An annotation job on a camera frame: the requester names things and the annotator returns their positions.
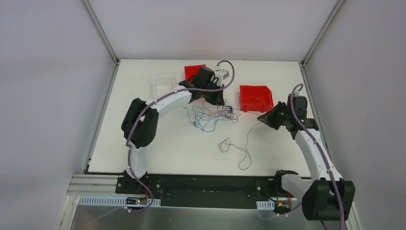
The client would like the coloured wire bundle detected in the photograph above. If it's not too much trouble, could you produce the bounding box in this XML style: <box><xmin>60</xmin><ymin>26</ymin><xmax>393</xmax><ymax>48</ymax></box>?
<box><xmin>182</xmin><ymin>100</ymin><xmax>242</xmax><ymax>133</ymax></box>

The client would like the red bin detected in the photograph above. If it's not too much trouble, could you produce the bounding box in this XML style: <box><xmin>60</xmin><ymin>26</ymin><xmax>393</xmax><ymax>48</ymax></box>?
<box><xmin>239</xmin><ymin>85</ymin><xmax>274</xmax><ymax>113</ymax></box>
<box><xmin>184</xmin><ymin>64</ymin><xmax>206</xmax><ymax>80</ymax></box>

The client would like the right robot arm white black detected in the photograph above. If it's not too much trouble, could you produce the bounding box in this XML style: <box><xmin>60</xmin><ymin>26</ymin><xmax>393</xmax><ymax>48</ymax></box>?
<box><xmin>257</xmin><ymin>94</ymin><xmax>356</xmax><ymax>223</ymax></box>

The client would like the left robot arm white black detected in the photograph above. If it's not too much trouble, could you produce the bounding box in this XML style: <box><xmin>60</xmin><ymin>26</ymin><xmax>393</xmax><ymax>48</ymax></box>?
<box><xmin>121</xmin><ymin>66</ymin><xmax>229</xmax><ymax>194</ymax></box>

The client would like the clear plastic bin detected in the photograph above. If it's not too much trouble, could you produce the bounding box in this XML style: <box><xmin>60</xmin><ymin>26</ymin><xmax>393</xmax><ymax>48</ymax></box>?
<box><xmin>152</xmin><ymin>74</ymin><xmax>176</xmax><ymax>98</ymax></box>

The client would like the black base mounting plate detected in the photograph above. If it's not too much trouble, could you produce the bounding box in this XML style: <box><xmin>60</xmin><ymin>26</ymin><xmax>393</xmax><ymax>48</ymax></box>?
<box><xmin>115</xmin><ymin>172</ymin><xmax>294</xmax><ymax>209</ymax></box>

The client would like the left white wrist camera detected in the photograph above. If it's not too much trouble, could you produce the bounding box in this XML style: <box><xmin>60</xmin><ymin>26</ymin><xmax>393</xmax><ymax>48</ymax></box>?
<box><xmin>214</xmin><ymin>66</ymin><xmax>229</xmax><ymax>82</ymax></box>

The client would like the black wire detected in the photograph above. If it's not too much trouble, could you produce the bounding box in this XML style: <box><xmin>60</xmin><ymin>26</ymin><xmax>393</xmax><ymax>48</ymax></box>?
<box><xmin>217</xmin><ymin>111</ymin><xmax>270</xmax><ymax>171</ymax></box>

